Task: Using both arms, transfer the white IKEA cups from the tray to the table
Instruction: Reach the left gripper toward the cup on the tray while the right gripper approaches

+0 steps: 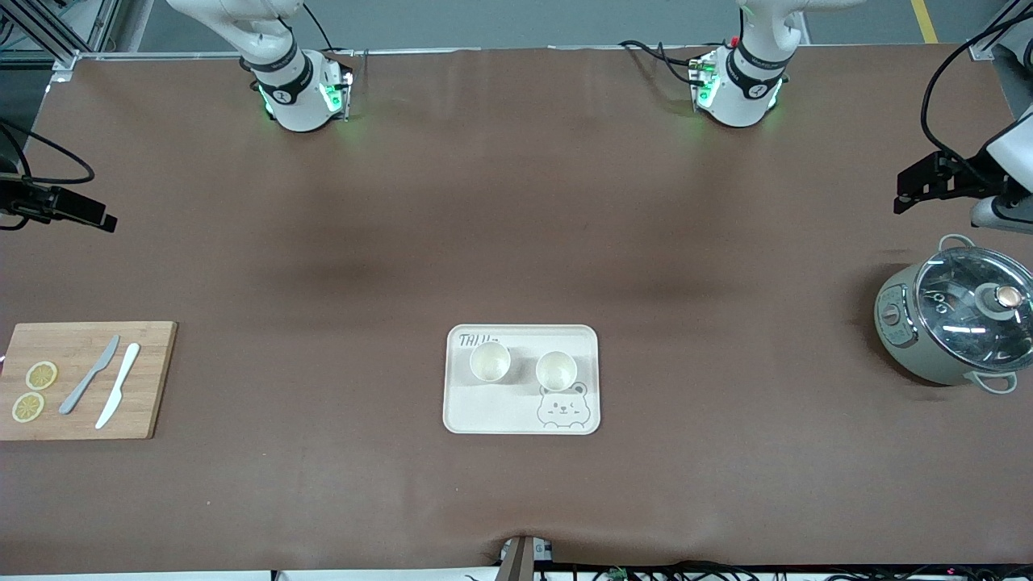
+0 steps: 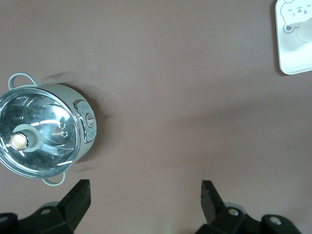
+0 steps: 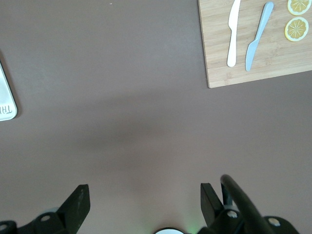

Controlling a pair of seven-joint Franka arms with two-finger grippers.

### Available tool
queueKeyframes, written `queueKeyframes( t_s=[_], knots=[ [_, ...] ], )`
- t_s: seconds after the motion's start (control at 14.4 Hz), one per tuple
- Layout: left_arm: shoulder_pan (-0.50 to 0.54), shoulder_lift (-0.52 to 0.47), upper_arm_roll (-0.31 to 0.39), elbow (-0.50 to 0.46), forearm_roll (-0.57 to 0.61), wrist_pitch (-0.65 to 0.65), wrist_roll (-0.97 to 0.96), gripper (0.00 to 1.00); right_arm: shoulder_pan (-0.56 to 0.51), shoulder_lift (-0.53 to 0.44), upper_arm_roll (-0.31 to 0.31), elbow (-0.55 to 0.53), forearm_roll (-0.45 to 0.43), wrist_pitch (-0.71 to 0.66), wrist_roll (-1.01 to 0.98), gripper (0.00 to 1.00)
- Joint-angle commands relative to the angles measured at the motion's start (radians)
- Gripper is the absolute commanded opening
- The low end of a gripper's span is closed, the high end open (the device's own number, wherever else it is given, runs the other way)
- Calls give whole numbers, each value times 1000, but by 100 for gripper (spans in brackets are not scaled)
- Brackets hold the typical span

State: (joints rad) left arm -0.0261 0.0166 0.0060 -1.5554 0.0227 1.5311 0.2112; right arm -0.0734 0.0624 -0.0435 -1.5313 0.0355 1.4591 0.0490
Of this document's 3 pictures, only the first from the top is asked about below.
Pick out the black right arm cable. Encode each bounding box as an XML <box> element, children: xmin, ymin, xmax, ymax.
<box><xmin>0</xmin><ymin>121</ymin><xmax>96</xmax><ymax>232</ymax></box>

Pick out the glass pot lid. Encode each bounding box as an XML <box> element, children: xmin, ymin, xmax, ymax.
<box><xmin>914</xmin><ymin>246</ymin><xmax>1033</xmax><ymax>362</ymax></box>

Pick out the bamboo cutting board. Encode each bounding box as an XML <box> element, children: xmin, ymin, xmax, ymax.
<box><xmin>0</xmin><ymin>321</ymin><xmax>178</xmax><ymax>441</ymax></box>

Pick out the white plastic knife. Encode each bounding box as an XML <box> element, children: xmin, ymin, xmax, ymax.
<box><xmin>95</xmin><ymin>343</ymin><xmax>140</xmax><ymax>430</ymax></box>

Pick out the cream tray with bear print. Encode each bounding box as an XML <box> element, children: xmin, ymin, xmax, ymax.
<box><xmin>442</xmin><ymin>324</ymin><xmax>601</xmax><ymax>436</ymax></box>

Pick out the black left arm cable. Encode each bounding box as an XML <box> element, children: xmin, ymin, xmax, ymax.
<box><xmin>920</xmin><ymin>4</ymin><xmax>1033</xmax><ymax>188</ymax></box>

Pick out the white plastic cup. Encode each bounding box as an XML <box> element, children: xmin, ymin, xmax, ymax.
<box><xmin>469</xmin><ymin>341</ymin><xmax>512</xmax><ymax>383</ymax></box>
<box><xmin>535</xmin><ymin>349</ymin><xmax>579</xmax><ymax>393</ymax></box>

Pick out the aluminium frame profile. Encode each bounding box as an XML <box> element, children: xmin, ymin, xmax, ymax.
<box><xmin>968</xmin><ymin>0</ymin><xmax>1033</xmax><ymax>62</ymax></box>
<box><xmin>0</xmin><ymin>0</ymin><xmax>122</xmax><ymax>72</ymax></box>

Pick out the grey-green electric cooking pot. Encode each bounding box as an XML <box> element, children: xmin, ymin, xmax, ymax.
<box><xmin>874</xmin><ymin>234</ymin><xmax>1033</xmax><ymax>395</ymax></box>

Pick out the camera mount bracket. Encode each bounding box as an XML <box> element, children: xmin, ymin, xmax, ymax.
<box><xmin>499</xmin><ymin>535</ymin><xmax>554</xmax><ymax>581</ymax></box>

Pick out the black base cable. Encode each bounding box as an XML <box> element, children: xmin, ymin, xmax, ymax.
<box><xmin>303</xmin><ymin>0</ymin><xmax>356</xmax><ymax>57</ymax></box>
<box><xmin>618</xmin><ymin>39</ymin><xmax>713</xmax><ymax>86</ymax></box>

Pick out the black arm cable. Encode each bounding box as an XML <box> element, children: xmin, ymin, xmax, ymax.
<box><xmin>0</xmin><ymin>121</ymin><xmax>96</xmax><ymax>232</ymax></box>
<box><xmin>920</xmin><ymin>4</ymin><xmax>1033</xmax><ymax>188</ymax></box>

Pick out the grey plastic knife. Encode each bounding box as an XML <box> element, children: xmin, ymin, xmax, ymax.
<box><xmin>58</xmin><ymin>335</ymin><xmax>120</xmax><ymax>416</ymax></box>

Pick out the black right base cable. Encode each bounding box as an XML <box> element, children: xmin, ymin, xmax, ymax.
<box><xmin>303</xmin><ymin>0</ymin><xmax>356</xmax><ymax>57</ymax></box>

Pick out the black left base cable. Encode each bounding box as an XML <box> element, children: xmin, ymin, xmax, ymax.
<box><xmin>618</xmin><ymin>39</ymin><xmax>713</xmax><ymax>86</ymax></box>

